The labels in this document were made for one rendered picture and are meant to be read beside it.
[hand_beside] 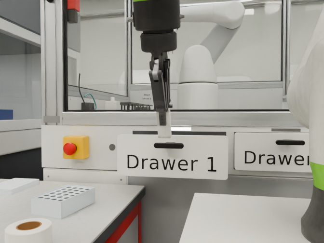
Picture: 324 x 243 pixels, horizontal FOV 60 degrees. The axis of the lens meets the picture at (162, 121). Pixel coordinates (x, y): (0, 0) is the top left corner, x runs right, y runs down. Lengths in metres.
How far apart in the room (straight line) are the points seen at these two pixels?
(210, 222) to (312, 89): 0.22
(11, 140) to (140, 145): 0.83
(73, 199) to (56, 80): 0.47
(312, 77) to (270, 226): 0.20
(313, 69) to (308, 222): 0.18
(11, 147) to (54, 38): 0.62
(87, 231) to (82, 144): 0.39
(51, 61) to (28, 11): 0.63
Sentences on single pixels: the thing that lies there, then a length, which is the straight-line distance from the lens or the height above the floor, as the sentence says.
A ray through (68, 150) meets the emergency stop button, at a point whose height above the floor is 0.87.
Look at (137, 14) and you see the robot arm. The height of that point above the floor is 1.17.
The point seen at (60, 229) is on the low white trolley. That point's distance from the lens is 0.61.
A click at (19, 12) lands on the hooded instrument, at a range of 1.57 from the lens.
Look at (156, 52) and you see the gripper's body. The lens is 0.57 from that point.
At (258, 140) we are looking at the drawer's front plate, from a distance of 0.86.
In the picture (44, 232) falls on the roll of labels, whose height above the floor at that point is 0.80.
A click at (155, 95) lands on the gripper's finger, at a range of 0.58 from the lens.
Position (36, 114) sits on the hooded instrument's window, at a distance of 1.64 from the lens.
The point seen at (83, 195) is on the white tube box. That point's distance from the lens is 0.71.
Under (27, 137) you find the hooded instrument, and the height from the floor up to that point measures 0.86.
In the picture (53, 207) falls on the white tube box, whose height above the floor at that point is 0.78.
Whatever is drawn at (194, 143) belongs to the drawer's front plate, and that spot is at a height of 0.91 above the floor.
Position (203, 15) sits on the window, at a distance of 0.93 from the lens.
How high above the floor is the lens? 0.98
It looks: 2 degrees down
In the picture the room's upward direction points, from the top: straight up
